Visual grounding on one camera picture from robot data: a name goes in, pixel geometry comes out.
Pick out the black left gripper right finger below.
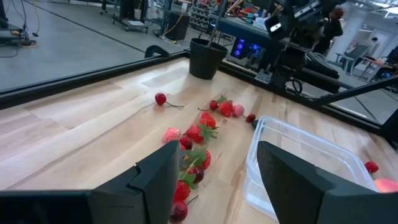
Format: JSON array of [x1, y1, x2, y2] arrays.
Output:
[[256, 141, 398, 224]]

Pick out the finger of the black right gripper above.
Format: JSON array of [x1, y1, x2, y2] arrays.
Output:
[[264, 14, 283, 40], [289, 22, 312, 46]]

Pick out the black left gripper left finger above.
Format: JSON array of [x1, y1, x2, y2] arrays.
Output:
[[0, 141, 181, 224]]

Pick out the clear plastic tupperware container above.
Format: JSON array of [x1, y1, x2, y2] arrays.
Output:
[[242, 115, 379, 222]]

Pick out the pink berry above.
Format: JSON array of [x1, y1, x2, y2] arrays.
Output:
[[163, 127, 182, 144], [232, 104, 245, 118]]

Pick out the orange peach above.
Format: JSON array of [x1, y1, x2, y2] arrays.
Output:
[[373, 178, 398, 194]]

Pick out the red cherry with stem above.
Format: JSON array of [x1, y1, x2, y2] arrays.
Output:
[[154, 92, 185, 109], [197, 100, 219, 111]]

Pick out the gray desk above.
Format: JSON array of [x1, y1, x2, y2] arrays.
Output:
[[211, 14, 280, 47]]

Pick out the person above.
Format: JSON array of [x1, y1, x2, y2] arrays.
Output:
[[362, 36, 380, 60], [312, 6, 345, 55]]

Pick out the computer with blue lights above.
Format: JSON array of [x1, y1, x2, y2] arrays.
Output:
[[229, 37, 265, 63]]

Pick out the gray chair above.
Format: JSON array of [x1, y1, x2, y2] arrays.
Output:
[[334, 43, 371, 74]]

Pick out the green leaf sprig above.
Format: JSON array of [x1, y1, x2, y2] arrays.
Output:
[[179, 146, 206, 166]]

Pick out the storage rack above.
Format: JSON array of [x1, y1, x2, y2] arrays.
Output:
[[189, 2, 218, 34]]

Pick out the green potted plant black pot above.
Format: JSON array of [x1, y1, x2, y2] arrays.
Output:
[[188, 0, 229, 80]]

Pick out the wooden table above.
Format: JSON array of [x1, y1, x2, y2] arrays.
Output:
[[362, 57, 394, 78]]

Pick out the black bin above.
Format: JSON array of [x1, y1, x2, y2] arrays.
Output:
[[166, 11, 190, 41]]

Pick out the wheeled cart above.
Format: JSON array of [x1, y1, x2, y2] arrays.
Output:
[[111, 0, 149, 33]]

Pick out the black stand base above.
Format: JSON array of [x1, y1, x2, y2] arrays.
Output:
[[0, 0, 38, 47]]

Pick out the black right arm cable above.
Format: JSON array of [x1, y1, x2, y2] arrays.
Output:
[[287, 77, 304, 96]]

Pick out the black curved bracket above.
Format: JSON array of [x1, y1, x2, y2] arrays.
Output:
[[144, 45, 171, 59]]

